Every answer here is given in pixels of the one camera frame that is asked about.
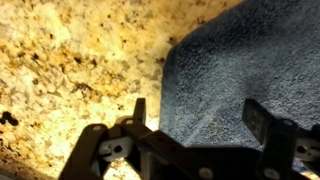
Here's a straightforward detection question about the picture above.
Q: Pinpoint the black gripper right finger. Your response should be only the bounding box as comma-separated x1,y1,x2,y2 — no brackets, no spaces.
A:
241,98,320,180

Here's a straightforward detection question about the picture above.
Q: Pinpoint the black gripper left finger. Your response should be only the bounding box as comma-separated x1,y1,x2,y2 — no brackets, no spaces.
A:
58,97,183,180

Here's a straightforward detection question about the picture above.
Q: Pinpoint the blue terry towel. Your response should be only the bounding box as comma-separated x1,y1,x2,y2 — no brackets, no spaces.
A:
158,0,320,176

